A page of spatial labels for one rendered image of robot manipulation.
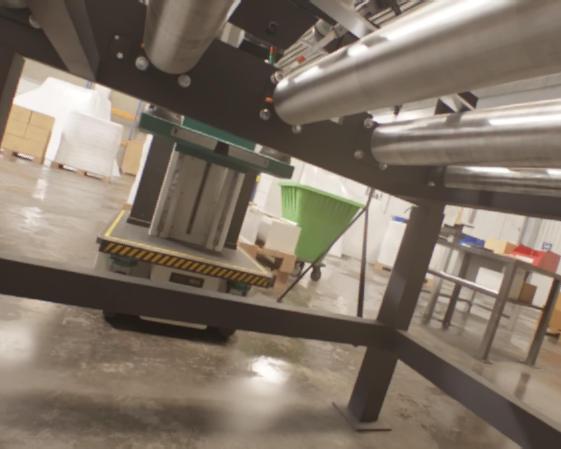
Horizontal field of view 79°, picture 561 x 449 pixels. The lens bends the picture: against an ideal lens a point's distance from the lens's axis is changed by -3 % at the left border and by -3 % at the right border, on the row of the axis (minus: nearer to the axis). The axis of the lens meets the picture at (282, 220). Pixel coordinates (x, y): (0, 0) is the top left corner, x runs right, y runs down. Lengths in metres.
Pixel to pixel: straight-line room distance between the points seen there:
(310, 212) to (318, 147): 2.42
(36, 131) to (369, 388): 8.35
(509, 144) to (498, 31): 0.34
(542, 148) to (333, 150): 0.52
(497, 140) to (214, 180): 1.28
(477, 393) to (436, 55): 0.82
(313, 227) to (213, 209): 1.84
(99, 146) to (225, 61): 8.04
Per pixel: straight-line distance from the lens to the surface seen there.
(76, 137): 8.95
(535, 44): 0.41
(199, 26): 0.55
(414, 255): 1.21
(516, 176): 1.05
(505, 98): 13.44
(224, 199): 1.69
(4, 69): 0.88
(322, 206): 3.40
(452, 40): 0.45
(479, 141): 0.76
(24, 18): 0.91
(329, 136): 1.00
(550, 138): 0.69
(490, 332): 2.93
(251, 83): 0.93
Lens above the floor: 0.60
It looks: 2 degrees down
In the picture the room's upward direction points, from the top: 17 degrees clockwise
